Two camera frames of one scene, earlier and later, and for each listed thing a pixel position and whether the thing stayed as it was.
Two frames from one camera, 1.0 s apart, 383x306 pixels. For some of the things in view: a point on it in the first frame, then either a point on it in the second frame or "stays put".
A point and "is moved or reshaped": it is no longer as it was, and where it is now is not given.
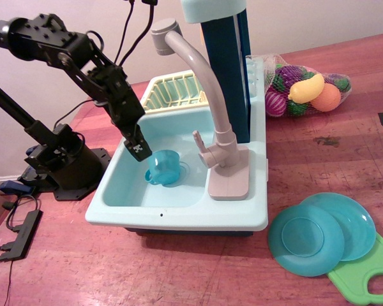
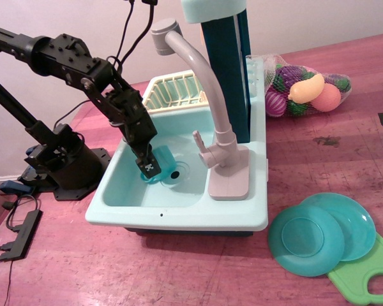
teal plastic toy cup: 165,167 is moved or reshaped
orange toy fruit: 329,100 stays put
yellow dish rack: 172,92 stays put
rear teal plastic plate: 356,224 stays put
